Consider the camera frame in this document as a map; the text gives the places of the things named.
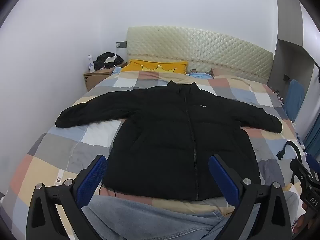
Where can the blue cloth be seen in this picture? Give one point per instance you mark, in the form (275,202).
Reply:
(296,100)

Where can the person's legs in jeans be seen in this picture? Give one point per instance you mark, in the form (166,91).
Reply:
(150,220)

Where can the checkered blanket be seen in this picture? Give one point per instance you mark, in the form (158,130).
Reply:
(75,160)

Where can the yellow pillow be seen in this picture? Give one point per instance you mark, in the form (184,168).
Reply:
(155,66)

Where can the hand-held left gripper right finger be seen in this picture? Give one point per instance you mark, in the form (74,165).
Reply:
(222,180)

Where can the light blue pillow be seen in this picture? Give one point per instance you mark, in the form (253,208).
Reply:
(200,75)

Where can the black puffer jacket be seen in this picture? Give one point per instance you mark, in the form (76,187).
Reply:
(162,130)

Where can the wooden nightstand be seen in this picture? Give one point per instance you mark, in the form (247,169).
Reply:
(97,77)

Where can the wall socket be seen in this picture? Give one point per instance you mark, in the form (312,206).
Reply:
(121,44)

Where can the person's right hand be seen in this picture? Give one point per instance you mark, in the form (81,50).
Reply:
(300,223)

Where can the cream quilted headboard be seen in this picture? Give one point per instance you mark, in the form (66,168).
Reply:
(200,47)

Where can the black bag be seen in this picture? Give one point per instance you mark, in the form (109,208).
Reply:
(105,55)

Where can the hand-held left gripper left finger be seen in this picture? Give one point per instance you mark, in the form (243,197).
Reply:
(91,180)

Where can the teal curtain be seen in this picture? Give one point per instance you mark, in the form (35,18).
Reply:
(313,135)

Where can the white spray bottle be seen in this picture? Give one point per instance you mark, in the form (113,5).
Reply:
(91,65)

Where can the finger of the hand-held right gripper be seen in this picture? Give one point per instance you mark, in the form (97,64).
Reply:
(303,173)
(312,161)

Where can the white flat box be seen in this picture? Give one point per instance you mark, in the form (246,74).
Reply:
(110,60)

